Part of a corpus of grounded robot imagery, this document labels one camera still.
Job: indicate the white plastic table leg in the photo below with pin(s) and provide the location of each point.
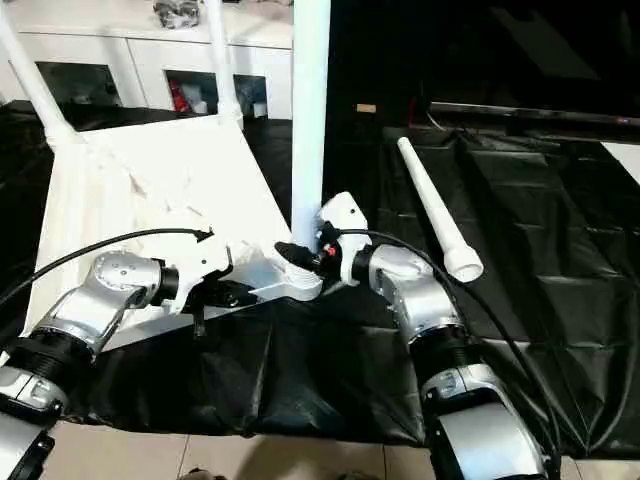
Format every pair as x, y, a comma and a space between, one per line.
310, 125
435, 200
40, 85
225, 65

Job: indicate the white plastic table top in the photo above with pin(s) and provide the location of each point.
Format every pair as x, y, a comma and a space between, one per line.
150, 190

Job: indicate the dark long bar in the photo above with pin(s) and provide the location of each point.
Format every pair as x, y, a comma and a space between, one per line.
540, 114

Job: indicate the white glass-door cabinet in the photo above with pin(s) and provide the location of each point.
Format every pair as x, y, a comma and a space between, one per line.
125, 50

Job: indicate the white flat board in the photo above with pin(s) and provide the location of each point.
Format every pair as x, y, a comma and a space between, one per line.
625, 160

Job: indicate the red bottle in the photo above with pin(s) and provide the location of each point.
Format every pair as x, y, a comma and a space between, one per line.
179, 97

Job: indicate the black table mat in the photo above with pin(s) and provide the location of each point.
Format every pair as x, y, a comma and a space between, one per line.
300, 380

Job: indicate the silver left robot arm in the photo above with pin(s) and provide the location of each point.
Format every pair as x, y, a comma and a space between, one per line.
110, 290

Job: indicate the dark bundle on cabinet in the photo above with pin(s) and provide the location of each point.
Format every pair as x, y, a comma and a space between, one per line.
175, 12

